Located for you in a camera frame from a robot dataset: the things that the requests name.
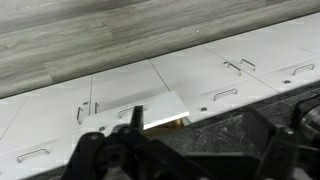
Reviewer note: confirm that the white lower cabinet row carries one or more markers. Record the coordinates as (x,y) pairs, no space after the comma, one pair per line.
(40,129)

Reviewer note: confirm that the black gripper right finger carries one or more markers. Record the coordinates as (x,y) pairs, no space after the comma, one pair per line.
(283,148)

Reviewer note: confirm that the white drawer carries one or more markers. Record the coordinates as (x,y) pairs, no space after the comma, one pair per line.
(158,110)

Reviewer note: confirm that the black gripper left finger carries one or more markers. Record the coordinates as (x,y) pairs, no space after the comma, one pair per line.
(126,147)

